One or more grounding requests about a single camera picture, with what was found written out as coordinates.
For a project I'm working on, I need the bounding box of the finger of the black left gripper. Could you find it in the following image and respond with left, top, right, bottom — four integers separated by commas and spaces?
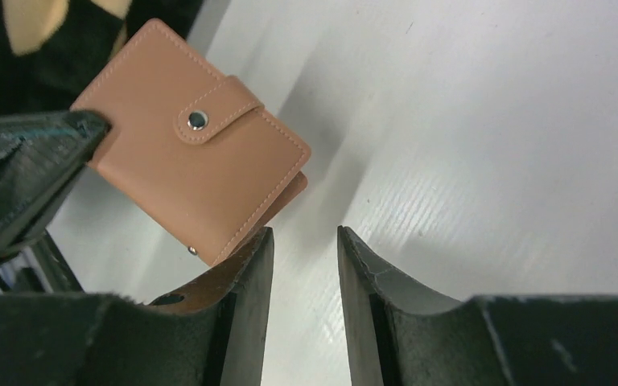
0, 110, 110, 264

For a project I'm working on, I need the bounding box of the tan leather card holder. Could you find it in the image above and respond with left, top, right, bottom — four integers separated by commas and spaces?
72, 18, 311, 266

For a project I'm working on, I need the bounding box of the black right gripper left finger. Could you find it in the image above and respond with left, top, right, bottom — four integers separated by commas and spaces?
0, 228, 274, 385

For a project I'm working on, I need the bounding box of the black floral pillow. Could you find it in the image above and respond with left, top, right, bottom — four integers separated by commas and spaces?
0, 0, 203, 116

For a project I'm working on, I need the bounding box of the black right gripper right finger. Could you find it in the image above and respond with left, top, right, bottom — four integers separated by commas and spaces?
337, 226, 618, 385

